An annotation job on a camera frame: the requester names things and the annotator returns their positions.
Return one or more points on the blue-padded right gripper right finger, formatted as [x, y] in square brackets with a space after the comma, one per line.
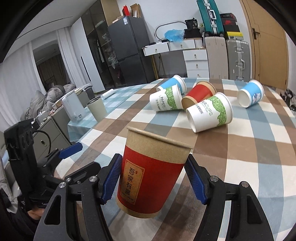
[247, 220]

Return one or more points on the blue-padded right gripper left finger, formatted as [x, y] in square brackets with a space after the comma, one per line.
[60, 219]

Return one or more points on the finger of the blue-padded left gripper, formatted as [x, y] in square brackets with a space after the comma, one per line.
[91, 169]
[69, 149]

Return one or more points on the red kraft paper cup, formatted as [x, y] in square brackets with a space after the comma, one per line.
[150, 167]

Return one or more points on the beige tumbler cup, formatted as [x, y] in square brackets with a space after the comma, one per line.
[97, 108]

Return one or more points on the white green paper cup left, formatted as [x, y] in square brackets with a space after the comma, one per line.
[166, 99]

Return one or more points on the white green paper cup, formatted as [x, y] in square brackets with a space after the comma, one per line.
[210, 113]
[166, 99]

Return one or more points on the white green paper cup right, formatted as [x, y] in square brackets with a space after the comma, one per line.
[210, 113]

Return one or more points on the blue white cup left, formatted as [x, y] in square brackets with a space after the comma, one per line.
[175, 80]

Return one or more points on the blue white cup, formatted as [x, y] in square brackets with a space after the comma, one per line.
[251, 94]
[175, 80]

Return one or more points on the blue white cup right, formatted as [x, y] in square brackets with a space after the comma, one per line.
[251, 94]

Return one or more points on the red kraft cup lying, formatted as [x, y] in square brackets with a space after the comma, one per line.
[201, 91]

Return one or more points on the left hand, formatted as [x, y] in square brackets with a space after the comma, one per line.
[36, 213]

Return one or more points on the grey cabinet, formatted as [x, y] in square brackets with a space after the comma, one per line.
[56, 127]

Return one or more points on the white appliance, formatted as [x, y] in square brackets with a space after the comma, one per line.
[73, 106]

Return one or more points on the grey sofa with blankets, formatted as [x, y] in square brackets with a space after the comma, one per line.
[40, 102]

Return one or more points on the white paper roll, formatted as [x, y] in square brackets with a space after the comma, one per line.
[107, 94]

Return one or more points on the plaid tablecloth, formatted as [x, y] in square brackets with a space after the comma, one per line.
[258, 147]

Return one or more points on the black refrigerator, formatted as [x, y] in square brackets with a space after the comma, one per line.
[129, 36]

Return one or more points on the dark glass cabinet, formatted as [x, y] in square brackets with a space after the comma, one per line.
[101, 47]

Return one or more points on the white drawer desk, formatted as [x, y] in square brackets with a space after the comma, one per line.
[194, 54]

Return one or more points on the blue plastic bag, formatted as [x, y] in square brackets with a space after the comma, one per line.
[174, 35]

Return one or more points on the black bag on desk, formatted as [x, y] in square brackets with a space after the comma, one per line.
[192, 30]

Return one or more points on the beige suitcase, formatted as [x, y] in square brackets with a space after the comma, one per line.
[217, 57]

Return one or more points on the silver suitcase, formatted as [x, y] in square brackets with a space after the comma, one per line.
[239, 60]

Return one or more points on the wooden door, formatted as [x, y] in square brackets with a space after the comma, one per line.
[268, 46]

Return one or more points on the teal suitcase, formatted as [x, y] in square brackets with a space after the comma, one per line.
[211, 18]

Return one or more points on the black shoe boxes stack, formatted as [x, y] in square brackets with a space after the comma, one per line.
[229, 22]

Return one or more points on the oval white mirror frame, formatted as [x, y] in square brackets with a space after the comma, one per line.
[161, 29]

